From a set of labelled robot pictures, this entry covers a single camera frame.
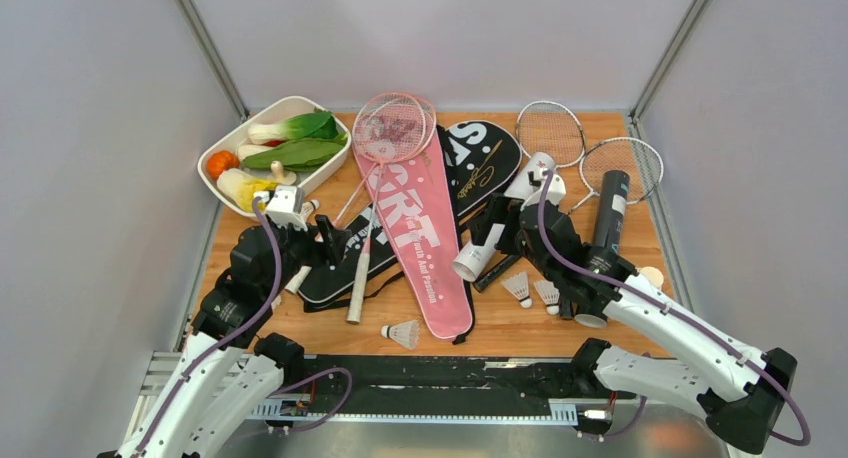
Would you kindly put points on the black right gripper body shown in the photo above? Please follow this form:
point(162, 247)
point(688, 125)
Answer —
point(513, 207)

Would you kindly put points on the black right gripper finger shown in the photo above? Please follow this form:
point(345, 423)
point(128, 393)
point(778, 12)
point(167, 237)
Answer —
point(502, 238)
point(483, 222)

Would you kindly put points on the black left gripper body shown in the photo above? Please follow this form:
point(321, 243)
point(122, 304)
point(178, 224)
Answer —
point(302, 248)

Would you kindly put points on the white shuttlecock tube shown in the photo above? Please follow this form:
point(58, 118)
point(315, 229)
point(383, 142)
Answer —
point(473, 257)

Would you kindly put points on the white shuttlecock front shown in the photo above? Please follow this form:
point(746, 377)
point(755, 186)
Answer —
point(405, 334)

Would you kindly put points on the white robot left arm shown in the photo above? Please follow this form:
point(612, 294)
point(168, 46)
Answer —
point(225, 370)

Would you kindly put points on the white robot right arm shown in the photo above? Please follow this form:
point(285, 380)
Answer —
point(741, 392)

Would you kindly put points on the pink badminton racket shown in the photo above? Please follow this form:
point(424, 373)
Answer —
point(430, 114)
point(360, 278)

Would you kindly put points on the black racket cover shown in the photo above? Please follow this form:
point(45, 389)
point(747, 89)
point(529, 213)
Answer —
point(481, 158)

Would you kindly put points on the beige mushroom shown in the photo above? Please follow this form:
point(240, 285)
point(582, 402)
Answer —
point(281, 175)

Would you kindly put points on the green leafy vegetable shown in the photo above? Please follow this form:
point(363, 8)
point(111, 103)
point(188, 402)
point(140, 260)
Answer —
point(300, 154)

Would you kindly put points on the yellow napa cabbage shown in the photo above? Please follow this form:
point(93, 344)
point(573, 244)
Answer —
point(240, 188)

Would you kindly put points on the white racket left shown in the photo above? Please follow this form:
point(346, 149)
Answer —
point(551, 128)

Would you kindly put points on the white racket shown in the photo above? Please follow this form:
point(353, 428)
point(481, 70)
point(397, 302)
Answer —
point(551, 128)
point(635, 157)

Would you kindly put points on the pink racket cover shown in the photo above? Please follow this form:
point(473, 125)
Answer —
point(415, 212)

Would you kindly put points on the green bok choy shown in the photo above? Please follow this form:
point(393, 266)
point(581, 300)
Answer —
point(317, 124)

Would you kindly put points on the black shuttlecock tube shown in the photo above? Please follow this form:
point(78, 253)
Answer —
point(612, 188)

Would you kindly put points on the white rectangular tray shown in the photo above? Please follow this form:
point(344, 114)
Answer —
point(284, 108)

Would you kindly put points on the white racket right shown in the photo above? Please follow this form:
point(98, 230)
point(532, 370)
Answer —
point(635, 157)

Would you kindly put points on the white tube cap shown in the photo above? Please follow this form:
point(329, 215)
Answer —
point(653, 275)

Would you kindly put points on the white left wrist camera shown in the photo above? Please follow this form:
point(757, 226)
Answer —
point(283, 206)

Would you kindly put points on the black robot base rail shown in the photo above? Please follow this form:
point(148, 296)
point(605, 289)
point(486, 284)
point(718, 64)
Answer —
point(443, 386)

